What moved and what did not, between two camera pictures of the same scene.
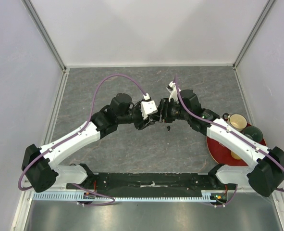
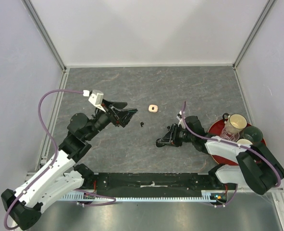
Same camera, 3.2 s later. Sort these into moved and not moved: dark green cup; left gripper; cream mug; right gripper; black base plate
Moved: left gripper; right gripper
Not moved: dark green cup; black base plate; cream mug
